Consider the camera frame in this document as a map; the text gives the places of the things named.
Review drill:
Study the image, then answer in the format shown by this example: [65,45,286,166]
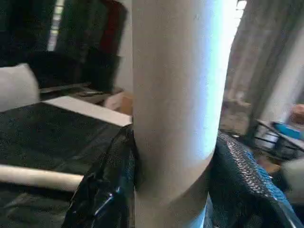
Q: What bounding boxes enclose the white plastic table leg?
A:
[0,163,84,192]
[130,0,240,228]

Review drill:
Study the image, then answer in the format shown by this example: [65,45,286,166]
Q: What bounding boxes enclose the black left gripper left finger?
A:
[63,127,138,228]

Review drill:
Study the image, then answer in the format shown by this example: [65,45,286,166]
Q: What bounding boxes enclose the black sofa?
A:
[0,0,130,100]

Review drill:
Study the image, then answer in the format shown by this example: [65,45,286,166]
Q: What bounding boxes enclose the beige striped curtain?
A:
[225,0,304,124]

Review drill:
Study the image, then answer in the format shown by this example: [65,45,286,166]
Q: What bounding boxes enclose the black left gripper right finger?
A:
[206,131,304,228]

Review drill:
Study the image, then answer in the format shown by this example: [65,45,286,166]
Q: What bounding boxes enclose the black work mat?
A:
[0,101,133,228]

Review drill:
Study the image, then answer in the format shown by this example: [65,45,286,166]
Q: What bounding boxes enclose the grey printed cushion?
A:
[0,62,40,113]

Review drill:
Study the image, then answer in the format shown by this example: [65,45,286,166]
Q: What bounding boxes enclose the white flat panel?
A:
[43,95,133,127]

